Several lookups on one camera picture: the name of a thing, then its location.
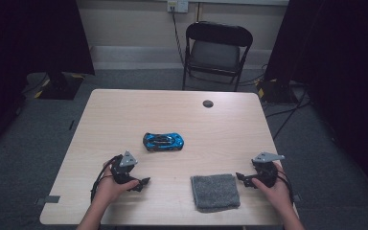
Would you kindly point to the black stand base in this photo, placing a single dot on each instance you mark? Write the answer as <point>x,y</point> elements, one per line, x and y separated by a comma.
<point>276,92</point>
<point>60,87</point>

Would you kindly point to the blue toy car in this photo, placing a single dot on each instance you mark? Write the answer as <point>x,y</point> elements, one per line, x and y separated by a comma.
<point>163,142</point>

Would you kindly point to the white wall outlet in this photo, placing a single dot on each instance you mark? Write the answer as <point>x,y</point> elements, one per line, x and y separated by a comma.
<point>178,5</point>

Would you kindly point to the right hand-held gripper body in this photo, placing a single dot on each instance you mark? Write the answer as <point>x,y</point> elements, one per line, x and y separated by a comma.
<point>266,174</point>

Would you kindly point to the black folding chair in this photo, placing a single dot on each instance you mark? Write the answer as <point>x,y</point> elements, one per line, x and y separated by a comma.
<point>217,56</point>

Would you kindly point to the grey towel cloth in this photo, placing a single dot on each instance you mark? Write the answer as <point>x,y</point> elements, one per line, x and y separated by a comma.
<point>215,193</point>

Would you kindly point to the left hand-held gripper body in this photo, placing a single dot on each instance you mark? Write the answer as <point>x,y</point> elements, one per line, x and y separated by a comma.
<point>123,172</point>

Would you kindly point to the person's left hand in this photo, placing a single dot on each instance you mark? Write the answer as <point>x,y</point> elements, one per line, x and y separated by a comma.
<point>110,190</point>

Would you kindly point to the grey tape piece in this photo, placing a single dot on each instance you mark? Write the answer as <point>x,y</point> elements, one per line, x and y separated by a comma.
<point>49,199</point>
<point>297,198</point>

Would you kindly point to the dark curtain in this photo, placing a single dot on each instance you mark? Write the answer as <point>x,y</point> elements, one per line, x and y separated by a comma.
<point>341,64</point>
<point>28,38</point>

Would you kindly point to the person's right hand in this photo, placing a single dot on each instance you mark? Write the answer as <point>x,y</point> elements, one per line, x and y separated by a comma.
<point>278,195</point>

